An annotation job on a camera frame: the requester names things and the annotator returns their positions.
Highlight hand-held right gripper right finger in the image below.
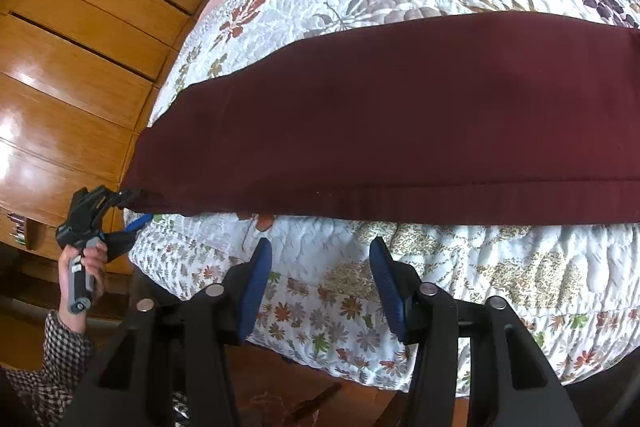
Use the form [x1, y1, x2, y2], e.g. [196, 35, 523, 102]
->
[369, 236, 586, 427]

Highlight wooden wardrobe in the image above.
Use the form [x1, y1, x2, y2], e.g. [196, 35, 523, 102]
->
[0, 0, 208, 280]

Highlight person's left hand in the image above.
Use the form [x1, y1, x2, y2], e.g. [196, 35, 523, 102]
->
[58, 241, 109, 335]

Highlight person's left forearm checkered sleeve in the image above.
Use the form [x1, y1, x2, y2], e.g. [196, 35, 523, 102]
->
[0, 309, 96, 427]

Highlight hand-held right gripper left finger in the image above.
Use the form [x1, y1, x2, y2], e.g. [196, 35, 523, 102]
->
[59, 237, 274, 427]

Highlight maroon pants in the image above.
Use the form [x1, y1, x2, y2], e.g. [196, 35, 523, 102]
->
[121, 11, 640, 228]

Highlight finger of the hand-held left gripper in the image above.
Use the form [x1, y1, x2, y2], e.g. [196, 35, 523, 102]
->
[114, 189, 151, 210]
[102, 215, 154, 244]

